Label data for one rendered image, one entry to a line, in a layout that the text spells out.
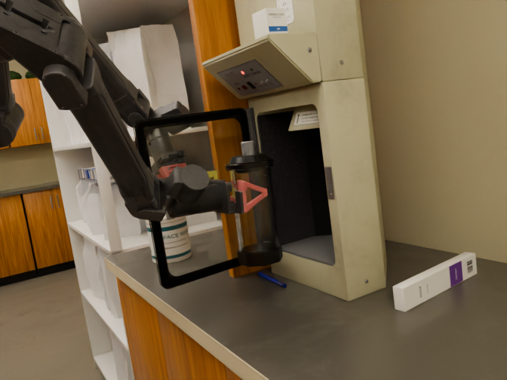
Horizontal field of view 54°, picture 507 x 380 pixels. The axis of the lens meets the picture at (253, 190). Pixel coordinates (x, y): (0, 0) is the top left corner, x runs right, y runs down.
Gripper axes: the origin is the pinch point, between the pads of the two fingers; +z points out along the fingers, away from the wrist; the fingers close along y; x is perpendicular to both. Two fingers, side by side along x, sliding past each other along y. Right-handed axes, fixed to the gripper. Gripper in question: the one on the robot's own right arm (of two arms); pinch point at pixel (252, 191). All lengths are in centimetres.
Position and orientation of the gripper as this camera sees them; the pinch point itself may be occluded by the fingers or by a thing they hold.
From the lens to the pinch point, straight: 110.8
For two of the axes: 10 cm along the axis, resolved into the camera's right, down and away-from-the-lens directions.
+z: 8.5, -1.3, 5.1
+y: -5.2, -0.4, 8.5
